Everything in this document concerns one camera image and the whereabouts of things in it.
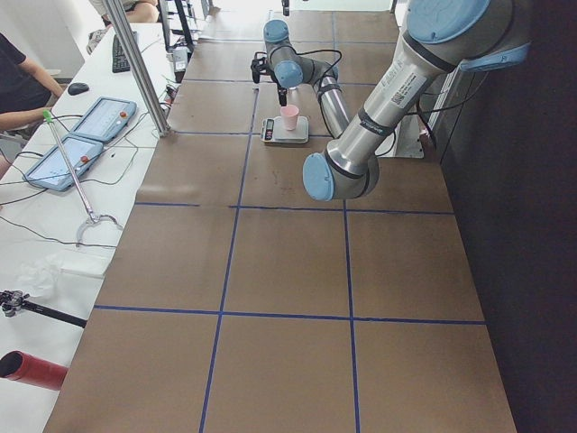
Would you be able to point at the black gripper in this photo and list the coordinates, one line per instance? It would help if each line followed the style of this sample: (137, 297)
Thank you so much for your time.
(282, 95)

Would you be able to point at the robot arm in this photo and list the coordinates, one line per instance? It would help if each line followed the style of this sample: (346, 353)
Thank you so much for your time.
(438, 37)

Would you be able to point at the silver electronic kitchen scale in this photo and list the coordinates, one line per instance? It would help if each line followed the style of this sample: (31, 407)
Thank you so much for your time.
(273, 131)

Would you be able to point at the black computer keyboard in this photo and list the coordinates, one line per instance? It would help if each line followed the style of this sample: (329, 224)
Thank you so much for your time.
(120, 62)

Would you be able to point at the far blue teach pendant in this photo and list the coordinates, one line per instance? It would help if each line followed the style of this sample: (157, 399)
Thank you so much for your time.
(105, 119)

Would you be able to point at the blue teach pendant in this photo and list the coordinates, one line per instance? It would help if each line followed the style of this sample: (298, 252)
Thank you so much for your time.
(51, 171)
(105, 119)

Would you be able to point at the black computer mouse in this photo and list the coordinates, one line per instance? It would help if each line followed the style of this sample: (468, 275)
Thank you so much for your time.
(77, 88)

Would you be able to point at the metal reacher grabber stick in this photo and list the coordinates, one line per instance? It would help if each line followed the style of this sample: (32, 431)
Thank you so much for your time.
(93, 219)

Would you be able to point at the near blue teach pendant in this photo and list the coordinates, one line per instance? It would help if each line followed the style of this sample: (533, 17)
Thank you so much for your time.
(51, 171)

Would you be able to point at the seated person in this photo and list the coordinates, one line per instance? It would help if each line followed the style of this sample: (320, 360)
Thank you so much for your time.
(27, 89)

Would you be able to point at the crumpled white plastic bag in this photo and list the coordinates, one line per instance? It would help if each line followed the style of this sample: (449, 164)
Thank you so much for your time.
(40, 279)

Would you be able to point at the black tripod stand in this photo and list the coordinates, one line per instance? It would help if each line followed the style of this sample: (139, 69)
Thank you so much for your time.
(15, 301)

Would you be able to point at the red cylinder tube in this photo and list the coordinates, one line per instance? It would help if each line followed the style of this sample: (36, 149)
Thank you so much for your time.
(18, 366)

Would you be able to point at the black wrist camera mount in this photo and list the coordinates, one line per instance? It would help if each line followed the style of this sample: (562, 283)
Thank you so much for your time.
(259, 66)

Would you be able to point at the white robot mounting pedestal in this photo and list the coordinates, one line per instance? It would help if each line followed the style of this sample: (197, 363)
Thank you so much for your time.
(407, 143)

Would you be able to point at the aluminium frame post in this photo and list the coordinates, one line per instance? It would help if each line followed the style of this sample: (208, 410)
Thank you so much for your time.
(123, 30)

